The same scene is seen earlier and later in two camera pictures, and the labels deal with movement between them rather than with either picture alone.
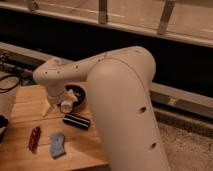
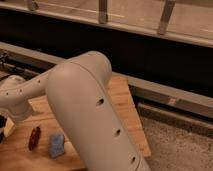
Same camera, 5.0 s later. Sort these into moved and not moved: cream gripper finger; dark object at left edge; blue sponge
Moved: cream gripper finger
Not moved: blue sponge; dark object at left edge
